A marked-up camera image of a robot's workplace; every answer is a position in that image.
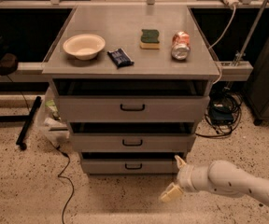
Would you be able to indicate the crushed orange soda can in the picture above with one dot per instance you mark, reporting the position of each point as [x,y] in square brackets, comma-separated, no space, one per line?
[180,46]

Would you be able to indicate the dark blue snack packet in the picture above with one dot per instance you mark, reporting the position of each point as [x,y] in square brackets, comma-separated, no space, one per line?
[120,58]

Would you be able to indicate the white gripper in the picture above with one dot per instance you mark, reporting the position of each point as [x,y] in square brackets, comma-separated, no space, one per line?
[184,175]

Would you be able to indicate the black chair leg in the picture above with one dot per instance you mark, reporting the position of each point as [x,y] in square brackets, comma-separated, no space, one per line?
[20,141]

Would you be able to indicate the green yellow sponge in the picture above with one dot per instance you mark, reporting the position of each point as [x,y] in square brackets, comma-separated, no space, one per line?
[149,39]

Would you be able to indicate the grey middle drawer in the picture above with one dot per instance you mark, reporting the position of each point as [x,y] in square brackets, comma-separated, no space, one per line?
[139,136]

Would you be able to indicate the grey top drawer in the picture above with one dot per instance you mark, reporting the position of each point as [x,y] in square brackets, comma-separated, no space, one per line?
[129,100]

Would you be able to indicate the white bowl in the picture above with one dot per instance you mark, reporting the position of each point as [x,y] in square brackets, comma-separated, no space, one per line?
[84,47]

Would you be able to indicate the grey bottom drawer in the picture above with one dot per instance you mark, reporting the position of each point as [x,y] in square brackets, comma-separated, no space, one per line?
[119,163]

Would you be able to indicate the grey drawer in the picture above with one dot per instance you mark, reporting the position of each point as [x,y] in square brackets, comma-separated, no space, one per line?
[119,163]
[129,100]
[139,136]

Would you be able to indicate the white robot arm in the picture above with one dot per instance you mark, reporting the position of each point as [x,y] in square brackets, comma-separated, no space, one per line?
[219,177]

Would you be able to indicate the grey drawer cabinet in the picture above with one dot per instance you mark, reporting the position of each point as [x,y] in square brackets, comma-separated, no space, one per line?
[121,27]

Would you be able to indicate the metal pole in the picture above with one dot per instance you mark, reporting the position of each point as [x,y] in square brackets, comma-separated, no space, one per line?
[238,56]

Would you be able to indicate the clear plastic bag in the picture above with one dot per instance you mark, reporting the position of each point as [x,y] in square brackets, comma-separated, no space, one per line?
[48,120]

